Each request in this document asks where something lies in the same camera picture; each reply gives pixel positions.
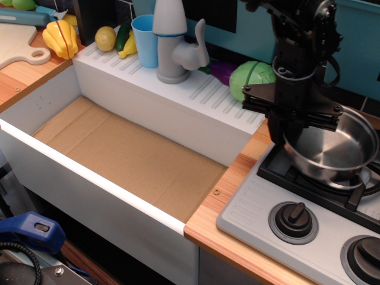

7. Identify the light blue plastic cup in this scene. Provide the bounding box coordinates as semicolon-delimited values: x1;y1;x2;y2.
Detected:
131;14;159;68

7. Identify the stainless steel pot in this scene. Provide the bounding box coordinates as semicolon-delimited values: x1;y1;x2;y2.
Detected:
283;107;379;190

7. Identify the teal box right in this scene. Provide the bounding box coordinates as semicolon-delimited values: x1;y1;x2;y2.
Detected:
334;1;379;101

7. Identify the white cutting board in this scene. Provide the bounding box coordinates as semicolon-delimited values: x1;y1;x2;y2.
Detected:
1;23;51;69

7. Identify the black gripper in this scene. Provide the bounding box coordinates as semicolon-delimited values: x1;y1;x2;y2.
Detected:
242;56;343;145

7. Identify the grey toy stove top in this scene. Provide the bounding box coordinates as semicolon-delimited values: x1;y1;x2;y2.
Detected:
217;126;379;284

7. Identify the blue clamp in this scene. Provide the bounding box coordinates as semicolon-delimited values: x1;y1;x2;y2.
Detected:
1;211;66;255

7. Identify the teal box left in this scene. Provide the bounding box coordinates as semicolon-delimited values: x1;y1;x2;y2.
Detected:
132;1;276;64

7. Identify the purple toy eggplant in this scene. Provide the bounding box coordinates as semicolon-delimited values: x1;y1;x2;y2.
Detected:
198;61;238;86

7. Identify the black stove knob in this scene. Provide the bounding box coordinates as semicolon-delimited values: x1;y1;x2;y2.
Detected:
268;201;319;245
340;235;379;284

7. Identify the yellow toy potato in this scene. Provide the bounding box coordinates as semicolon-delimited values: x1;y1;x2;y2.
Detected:
95;26;116;52

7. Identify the black burner grate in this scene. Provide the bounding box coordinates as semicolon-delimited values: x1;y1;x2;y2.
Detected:
257;145;379;233

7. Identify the white toy sink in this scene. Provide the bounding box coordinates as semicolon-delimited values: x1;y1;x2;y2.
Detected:
1;44;265;284

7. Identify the teal toy knife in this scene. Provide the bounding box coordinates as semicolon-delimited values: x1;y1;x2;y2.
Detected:
1;8;51;27

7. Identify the green toy cabbage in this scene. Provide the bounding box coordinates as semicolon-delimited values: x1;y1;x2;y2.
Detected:
229;61;276;102

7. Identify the black braided cable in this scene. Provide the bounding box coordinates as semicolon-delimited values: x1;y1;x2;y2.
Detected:
0;241;42;285

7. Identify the teal box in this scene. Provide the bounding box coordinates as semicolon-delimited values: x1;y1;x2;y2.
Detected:
132;1;276;64
334;1;379;101

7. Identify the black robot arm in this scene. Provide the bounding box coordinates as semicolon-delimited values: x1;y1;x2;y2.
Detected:
242;1;343;145

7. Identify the grey metal bracket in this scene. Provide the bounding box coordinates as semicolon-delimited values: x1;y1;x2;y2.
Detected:
26;264;99;285

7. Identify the yellow toy bell pepper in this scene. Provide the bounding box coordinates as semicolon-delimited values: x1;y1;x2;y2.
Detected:
42;20;78;60

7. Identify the green toy cucumber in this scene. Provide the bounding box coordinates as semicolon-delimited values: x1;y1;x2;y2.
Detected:
116;23;131;52

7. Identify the cardboard sheet in sink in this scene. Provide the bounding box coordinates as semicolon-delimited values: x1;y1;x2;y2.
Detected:
34;97;226;222

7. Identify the yellow toy banana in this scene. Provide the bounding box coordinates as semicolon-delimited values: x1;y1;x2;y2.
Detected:
118;31;137;59

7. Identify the green toy fruit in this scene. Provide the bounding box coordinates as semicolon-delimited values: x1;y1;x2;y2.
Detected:
1;0;38;11

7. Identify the grey toy faucet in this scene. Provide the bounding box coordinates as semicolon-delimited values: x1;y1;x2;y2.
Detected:
153;0;210;84

